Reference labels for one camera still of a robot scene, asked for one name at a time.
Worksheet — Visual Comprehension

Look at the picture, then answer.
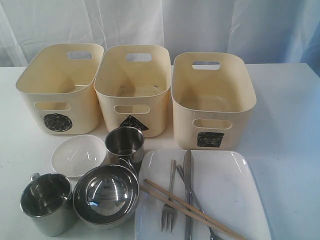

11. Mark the white rectangular plate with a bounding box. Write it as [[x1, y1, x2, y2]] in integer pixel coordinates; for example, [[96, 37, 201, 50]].
[[134, 149, 272, 240]]

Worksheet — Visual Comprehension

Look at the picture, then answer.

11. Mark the steel table knife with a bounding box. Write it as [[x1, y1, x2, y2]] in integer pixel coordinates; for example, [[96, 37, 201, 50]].
[[183, 150, 193, 240]]

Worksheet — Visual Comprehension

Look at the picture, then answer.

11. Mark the upper wooden chopstick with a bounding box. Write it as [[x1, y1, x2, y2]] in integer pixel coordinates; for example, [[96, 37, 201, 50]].
[[143, 178, 248, 240]]

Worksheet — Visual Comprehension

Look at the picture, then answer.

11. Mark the stainless steel bowl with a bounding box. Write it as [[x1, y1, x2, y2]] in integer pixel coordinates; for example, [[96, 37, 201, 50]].
[[73, 164, 140, 229]]

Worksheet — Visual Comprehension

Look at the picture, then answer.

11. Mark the lower wooden chopstick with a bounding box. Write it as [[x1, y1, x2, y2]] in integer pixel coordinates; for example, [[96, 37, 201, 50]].
[[138, 183, 241, 240]]

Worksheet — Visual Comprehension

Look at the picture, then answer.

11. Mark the cream bin with square mark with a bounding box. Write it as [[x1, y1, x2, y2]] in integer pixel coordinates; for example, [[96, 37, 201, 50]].
[[171, 52, 257, 150]]

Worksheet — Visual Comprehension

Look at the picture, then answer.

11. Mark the white backdrop curtain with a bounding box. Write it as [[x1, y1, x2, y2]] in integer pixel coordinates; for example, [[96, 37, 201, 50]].
[[0, 0, 320, 72]]

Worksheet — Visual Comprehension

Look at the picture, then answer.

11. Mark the steel mug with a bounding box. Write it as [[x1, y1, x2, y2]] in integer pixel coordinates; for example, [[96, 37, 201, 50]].
[[105, 126, 145, 169], [20, 172, 77, 237]]

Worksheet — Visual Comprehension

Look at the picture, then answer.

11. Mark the wooden chopstick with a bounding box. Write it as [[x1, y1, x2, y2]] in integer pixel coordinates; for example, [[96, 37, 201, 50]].
[[143, 178, 248, 240], [138, 183, 241, 240]]

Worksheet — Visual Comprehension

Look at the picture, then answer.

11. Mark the cream bin with circle mark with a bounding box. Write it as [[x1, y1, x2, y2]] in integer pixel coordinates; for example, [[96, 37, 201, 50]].
[[15, 43, 104, 135]]

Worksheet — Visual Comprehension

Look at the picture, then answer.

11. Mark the white ceramic bowl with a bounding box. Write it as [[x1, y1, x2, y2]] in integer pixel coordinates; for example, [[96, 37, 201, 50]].
[[51, 134, 108, 180]]

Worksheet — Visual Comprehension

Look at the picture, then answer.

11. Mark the cream bin with triangle mark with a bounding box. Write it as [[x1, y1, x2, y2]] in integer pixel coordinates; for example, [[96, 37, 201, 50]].
[[93, 45, 171, 138]]

